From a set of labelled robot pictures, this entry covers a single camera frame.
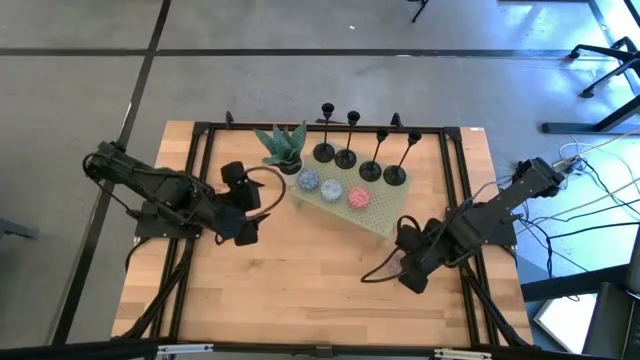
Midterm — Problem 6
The black rig crossbar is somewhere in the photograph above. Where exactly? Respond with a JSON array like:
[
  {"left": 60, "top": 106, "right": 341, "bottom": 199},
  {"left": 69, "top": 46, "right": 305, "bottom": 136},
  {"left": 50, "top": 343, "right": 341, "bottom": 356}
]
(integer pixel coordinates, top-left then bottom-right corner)
[{"left": 0, "top": 338, "right": 640, "bottom": 360}]

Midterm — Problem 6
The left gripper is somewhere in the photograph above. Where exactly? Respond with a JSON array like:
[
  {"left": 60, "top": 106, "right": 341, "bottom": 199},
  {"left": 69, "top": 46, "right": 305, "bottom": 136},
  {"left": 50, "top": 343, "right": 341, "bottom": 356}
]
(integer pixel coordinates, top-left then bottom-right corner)
[{"left": 213, "top": 159, "right": 272, "bottom": 248}]

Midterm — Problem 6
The green plant in white pot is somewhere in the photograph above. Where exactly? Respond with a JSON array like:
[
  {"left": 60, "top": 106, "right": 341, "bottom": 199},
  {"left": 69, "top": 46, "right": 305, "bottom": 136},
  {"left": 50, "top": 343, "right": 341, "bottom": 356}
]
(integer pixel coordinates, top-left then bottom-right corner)
[{"left": 253, "top": 119, "right": 309, "bottom": 187}]

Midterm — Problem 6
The black aluminium table frame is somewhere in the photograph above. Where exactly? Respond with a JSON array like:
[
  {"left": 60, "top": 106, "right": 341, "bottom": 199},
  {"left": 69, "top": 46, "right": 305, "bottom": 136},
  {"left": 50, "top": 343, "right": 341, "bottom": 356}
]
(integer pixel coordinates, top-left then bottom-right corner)
[{"left": 112, "top": 110, "right": 535, "bottom": 351}]

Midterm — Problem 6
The green perforated metal shelf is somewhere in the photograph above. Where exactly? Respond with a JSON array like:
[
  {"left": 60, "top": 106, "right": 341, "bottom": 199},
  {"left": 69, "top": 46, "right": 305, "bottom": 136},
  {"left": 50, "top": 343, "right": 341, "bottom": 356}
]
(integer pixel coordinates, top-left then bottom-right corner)
[{"left": 288, "top": 142, "right": 412, "bottom": 240}]

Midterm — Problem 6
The black floor cable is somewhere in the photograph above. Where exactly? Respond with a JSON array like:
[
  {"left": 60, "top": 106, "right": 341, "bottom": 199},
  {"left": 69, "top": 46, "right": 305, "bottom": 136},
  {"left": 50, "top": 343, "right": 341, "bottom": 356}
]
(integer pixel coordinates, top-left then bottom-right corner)
[{"left": 544, "top": 219, "right": 640, "bottom": 241}]

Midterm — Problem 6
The black office chair base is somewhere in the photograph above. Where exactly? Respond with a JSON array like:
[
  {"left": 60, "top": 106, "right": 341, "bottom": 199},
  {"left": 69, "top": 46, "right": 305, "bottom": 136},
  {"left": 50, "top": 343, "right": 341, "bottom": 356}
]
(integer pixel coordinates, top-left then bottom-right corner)
[{"left": 564, "top": 35, "right": 640, "bottom": 100}]

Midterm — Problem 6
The blue speckled ball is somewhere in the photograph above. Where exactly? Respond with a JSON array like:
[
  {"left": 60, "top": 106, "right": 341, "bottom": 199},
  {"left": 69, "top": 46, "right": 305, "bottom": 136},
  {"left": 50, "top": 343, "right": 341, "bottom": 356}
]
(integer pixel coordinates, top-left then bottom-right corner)
[{"left": 297, "top": 168, "right": 321, "bottom": 194}]

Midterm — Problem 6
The silver bracket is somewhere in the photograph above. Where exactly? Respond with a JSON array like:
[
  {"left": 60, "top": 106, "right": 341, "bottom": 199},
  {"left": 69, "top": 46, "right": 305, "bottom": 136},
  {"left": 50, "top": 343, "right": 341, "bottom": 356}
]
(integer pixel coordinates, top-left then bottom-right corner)
[
  {"left": 433, "top": 348, "right": 494, "bottom": 360},
  {"left": 157, "top": 343, "right": 215, "bottom": 357}
]

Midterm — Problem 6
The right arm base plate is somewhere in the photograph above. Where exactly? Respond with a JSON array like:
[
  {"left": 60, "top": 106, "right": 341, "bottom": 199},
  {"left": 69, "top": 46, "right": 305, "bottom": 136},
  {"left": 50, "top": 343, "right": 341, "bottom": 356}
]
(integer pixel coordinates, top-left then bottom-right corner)
[{"left": 446, "top": 219, "right": 518, "bottom": 247}]

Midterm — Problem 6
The white floor cable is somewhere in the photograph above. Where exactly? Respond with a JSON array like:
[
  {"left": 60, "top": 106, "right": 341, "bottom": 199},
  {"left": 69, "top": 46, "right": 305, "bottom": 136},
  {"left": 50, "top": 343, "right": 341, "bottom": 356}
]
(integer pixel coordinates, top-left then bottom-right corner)
[{"left": 557, "top": 130, "right": 640, "bottom": 174}]

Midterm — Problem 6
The white panel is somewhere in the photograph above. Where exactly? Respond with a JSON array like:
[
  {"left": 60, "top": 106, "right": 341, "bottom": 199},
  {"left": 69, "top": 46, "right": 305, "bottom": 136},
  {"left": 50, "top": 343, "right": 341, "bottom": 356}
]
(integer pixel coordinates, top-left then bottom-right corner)
[{"left": 532, "top": 293, "right": 599, "bottom": 355}]

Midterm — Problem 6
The black cable bundle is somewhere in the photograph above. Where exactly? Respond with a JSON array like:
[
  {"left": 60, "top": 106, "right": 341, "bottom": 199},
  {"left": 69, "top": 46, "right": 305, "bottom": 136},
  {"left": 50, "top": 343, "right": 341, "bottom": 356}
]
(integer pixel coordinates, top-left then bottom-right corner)
[
  {"left": 119, "top": 239, "right": 196, "bottom": 341},
  {"left": 457, "top": 244, "right": 531, "bottom": 349}
]

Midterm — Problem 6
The pink speckled ball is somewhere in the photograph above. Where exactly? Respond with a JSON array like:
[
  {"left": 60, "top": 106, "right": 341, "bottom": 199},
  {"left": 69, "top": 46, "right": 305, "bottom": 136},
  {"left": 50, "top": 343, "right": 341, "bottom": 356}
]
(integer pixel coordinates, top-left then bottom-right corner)
[{"left": 347, "top": 186, "right": 372, "bottom": 211}]

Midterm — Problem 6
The black candle holder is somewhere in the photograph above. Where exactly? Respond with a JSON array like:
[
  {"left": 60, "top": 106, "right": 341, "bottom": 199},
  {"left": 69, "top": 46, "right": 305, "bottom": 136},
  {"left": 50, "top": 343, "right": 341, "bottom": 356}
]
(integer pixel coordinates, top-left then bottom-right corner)
[
  {"left": 312, "top": 102, "right": 336, "bottom": 164},
  {"left": 358, "top": 127, "right": 390, "bottom": 183},
  {"left": 383, "top": 129, "right": 423, "bottom": 188},
  {"left": 334, "top": 110, "right": 361, "bottom": 171}
]

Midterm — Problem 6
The black tripod leg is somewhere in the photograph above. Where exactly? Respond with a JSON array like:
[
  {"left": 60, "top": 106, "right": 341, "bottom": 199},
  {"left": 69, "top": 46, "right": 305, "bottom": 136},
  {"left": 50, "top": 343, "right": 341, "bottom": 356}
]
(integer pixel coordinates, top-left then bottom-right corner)
[{"left": 407, "top": 0, "right": 431, "bottom": 24}]

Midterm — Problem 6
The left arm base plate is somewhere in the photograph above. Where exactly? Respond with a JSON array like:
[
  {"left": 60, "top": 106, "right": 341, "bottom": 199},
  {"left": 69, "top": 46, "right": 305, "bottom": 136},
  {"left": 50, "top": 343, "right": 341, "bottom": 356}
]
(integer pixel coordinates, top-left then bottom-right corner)
[{"left": 133, "top": 218, "right": 205, "bottom": 240}]

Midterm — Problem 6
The black floor bar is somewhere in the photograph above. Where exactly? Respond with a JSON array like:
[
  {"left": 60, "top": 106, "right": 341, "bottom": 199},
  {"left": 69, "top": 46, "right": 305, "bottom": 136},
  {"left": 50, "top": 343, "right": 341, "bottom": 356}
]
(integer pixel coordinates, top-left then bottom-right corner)
[{"left": 519, "top": 263, "right": 632, "bottom": 303}]

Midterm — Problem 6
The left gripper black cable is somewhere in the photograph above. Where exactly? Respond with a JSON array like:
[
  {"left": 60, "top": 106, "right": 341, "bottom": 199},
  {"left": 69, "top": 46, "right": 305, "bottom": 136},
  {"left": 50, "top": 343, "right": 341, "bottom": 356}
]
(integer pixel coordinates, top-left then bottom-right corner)
[{"left": 243, "top": 165, "right": 288, "bottom": 220}]

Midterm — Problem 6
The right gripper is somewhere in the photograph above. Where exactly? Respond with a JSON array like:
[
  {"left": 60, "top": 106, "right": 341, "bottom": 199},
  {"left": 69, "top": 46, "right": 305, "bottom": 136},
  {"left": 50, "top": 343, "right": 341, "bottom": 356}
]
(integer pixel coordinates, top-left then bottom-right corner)
[{"left": 393, "top": 217, "right": 452, "bottom": 296}]

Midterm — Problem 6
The black desk foot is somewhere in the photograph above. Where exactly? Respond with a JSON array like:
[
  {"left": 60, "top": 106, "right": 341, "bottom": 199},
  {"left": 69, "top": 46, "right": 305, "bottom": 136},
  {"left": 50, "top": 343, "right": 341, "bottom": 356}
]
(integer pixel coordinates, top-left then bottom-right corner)
[{"left": 542, "top": 94, "right": 640, "bottom": 135}]

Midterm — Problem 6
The dark cabinet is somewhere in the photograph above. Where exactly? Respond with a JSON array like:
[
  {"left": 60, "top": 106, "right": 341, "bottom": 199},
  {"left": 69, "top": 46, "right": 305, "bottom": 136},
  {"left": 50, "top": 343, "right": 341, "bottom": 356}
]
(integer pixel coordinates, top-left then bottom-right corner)
[{"left": 582, "top": 239, "right": 640, "bottom": 360}]

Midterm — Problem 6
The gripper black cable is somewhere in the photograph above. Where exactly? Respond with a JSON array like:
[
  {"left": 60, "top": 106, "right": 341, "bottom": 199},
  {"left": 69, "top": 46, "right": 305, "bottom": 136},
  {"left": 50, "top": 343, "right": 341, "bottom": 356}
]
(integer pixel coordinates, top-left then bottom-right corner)
[
  {"left": 359, "top": 247, "right": 404, "bottom": 284},
  {"left": 243, "top": 165, "right": 288, "bottom": 220}
]

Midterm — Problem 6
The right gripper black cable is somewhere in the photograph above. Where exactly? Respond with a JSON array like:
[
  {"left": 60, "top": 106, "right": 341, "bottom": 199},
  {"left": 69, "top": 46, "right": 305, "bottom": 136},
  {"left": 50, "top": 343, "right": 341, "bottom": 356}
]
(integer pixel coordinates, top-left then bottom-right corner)
[{"left": 359, "top": 247, "right": 404, "bottom": 284}]

